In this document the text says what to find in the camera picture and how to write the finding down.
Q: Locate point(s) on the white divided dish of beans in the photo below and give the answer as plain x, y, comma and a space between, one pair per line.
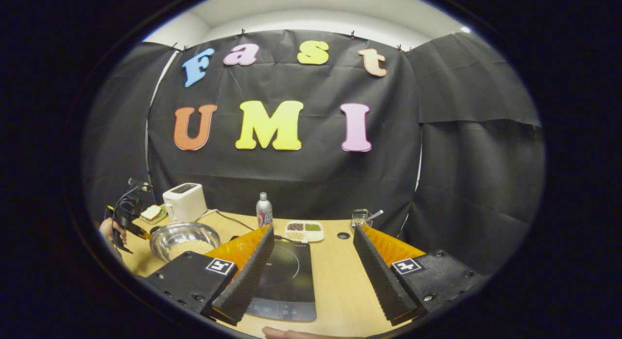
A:
304, 231

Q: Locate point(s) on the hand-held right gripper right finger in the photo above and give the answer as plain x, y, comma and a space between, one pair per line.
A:
381, 276

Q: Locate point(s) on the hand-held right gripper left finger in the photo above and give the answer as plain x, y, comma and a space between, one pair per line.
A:
250, 276

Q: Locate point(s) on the sandwich with lettuce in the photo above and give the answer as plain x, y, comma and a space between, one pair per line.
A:
151, 212

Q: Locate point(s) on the white toaster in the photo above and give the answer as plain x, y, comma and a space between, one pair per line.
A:
184, 203

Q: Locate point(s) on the silver bottle with colourful label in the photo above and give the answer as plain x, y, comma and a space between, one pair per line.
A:
264, 212

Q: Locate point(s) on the black backdrop cloth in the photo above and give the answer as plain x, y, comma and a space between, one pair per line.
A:
316, 178

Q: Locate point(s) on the small spoon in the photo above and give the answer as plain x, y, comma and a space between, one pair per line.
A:
375, 215

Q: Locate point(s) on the soybeans in pot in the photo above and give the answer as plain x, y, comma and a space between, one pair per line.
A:
192, 249

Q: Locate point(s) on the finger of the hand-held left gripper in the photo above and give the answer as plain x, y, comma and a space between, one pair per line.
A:
138, 233

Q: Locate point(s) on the black induction cooktop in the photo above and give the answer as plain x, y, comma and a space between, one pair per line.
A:
291, 280

